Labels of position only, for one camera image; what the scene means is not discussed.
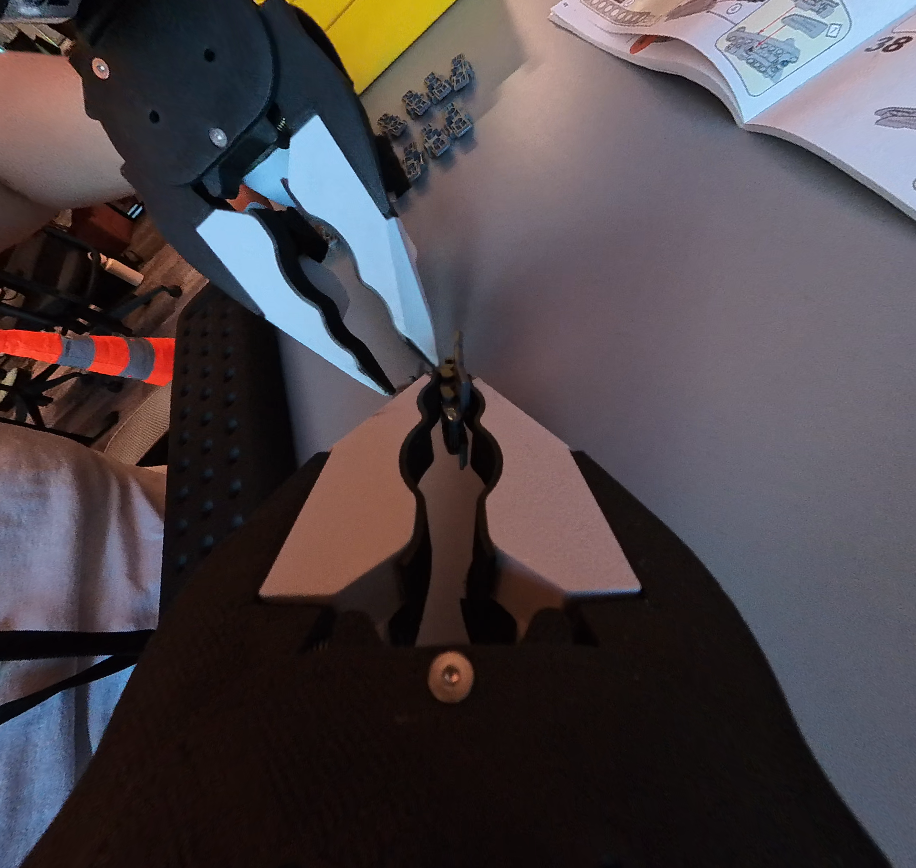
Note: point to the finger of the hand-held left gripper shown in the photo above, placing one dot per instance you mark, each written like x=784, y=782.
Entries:
x=286, y=288
x=343, y=195

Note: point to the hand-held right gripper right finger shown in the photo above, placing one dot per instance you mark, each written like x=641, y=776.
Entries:
x=558, y=524

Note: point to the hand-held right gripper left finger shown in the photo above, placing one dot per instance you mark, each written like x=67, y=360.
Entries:
x=343, y=524

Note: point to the group of grey links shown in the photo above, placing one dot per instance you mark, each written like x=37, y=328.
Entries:
x=436, y=141

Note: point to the person's left forearm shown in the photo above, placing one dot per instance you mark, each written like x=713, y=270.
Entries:
x=43, y=131

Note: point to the grey desk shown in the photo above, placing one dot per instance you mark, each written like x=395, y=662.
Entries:
x=644, y=310

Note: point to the orange traffic cone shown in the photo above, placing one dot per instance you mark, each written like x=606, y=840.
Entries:
x=93, y=356

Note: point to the open instruction booklet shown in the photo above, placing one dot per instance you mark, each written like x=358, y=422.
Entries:
x=787, y=59

